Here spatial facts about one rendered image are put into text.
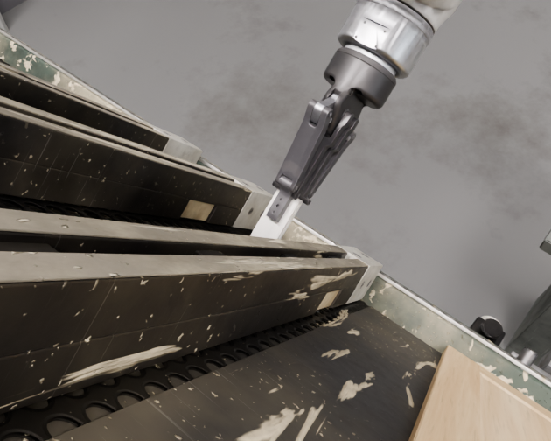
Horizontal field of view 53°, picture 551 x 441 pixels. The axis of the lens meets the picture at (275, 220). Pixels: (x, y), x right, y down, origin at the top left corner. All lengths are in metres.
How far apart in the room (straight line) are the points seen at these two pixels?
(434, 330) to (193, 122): 1.69
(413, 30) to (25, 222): 0.44
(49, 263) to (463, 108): 2.43
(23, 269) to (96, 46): 2.68
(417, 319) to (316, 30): 2.08
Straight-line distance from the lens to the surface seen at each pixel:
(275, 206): 0.61
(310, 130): 0.58
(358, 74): 0.60
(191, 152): 1.08
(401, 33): 0.60
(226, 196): 0.85
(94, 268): 0.26
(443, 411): 0.60
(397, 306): 0.98
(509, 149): 2.51
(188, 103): 2.52
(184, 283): 0.33
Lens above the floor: 1.77
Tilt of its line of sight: 57 degrees down
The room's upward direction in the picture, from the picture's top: straight up
